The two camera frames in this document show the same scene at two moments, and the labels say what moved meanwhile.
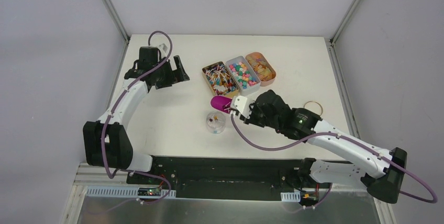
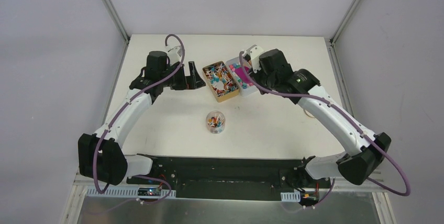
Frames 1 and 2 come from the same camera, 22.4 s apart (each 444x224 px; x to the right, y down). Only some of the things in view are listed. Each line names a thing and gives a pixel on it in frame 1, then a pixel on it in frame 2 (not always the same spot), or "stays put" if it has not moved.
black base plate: x=220 y=179 stays put
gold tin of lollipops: x=220 y=79 stays put
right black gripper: x=253 y=107 to x=256 y=75
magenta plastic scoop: x=221 y=103 to x=242 y=74
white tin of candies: x=245 y=79 stays put
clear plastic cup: x=216 y=122 stays put
